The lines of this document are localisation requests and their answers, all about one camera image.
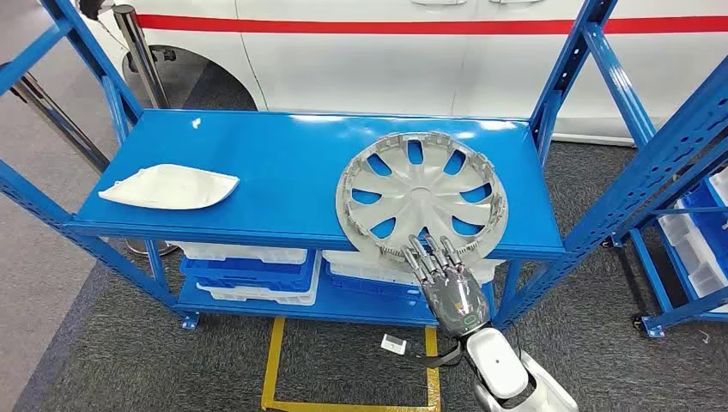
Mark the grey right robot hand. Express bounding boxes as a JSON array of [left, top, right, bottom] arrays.
[[400, 233, 491, 339]]

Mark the silver plastic wheel hubcap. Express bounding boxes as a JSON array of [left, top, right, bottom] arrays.
[[335, 131, 509, 269]]

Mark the blue metal shelf rack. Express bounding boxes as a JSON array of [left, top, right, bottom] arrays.
[[0, 0, 728, 332]]

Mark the blue wheeled shelf rack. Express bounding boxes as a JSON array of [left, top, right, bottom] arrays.
[[603, 170, 728, 339]]

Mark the white plastic cover part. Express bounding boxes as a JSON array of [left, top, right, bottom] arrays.
[[97, 163, 241, 211]]

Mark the small white floor device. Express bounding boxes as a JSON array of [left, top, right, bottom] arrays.
[[379, 334, 409, 356]]

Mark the white car with red stripe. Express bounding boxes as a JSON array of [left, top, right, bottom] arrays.
[[79, 0, 728, 146]]

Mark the chrome stanchion pole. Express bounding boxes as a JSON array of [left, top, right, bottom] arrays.
[[112, 4, 179, 257], [0, 61, 111, 173]]

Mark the black camera cable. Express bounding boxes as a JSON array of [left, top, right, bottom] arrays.
[[415, 341, 464, 370]]

